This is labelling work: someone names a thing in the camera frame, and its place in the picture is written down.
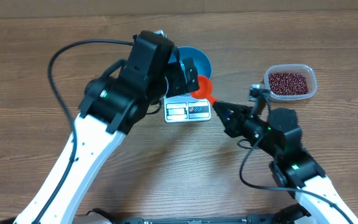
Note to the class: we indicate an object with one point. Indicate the clear plastic food container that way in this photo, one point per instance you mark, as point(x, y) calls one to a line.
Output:
point(302, 69)

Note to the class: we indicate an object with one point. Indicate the red plastic scoop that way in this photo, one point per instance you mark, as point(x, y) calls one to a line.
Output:
point(205, 90)

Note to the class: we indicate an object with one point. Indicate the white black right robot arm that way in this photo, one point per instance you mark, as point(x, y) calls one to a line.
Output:
point(294, 169)

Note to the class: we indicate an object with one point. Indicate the red adzuki beans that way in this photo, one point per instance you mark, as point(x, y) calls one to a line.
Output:
point(283, 83)

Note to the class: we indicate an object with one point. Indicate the blue plastic bowl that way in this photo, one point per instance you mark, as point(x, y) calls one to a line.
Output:
point(200, 60)

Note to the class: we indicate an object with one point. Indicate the white digital kitchen scale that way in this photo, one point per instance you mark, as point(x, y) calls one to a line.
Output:
point(185, 108)

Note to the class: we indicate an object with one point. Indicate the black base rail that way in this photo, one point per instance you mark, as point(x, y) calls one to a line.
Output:
point(197, 220)

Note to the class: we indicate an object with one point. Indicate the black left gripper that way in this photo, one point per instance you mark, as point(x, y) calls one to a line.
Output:
point(187, 75)

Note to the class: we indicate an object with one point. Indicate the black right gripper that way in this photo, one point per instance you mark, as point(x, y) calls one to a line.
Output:
point(232, 118)

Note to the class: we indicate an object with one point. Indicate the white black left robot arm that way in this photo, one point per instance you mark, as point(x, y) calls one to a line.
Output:
point(112, 104)

